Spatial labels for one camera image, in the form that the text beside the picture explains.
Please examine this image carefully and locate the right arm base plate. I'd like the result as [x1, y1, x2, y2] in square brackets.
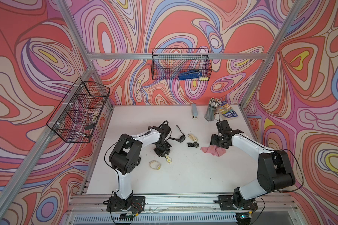
[214, 195, 258, 211]

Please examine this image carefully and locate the black rugged digital watch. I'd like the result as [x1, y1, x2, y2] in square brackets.
[169, 125, 186, 143]

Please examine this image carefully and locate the grey stapler on table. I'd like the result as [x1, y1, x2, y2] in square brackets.
[191, 104, 198, 119]

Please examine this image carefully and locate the colourful book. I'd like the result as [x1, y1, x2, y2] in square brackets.
[217, 101, 238, 121]

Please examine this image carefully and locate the black wire basket back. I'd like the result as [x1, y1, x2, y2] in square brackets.
[151, 47, 212, 81]

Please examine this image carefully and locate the beige looped watch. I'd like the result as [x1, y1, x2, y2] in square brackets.
[149, 160, 161, 170]
[188, 134, 198, 142]

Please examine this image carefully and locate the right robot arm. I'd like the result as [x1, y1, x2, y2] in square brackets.
[210, 121, 295, 208]

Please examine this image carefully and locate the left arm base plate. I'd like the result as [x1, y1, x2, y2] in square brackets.
[106, 196, 146, 212]

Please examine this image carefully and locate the pink cloth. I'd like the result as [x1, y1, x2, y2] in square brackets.
[201, 145, 226, 157]

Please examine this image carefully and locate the blue stapler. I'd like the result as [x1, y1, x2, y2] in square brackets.
[178, 69, 202, 80]

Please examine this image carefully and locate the metal pencil cup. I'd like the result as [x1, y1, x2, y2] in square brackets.
[205, 97, 221, 121]

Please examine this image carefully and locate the beige strap yellow dial watch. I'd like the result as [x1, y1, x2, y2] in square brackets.
[165, 154, 172, 164]

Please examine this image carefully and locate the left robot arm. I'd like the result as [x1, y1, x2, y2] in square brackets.
[109, 121, 172, 200]

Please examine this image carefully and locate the black wire basket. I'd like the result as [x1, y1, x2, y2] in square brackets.
[46, 78, 110, 143]
[151, 47, 212, 81]

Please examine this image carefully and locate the black wire basket left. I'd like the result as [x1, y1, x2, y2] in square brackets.
[46, 78, 110, 143]

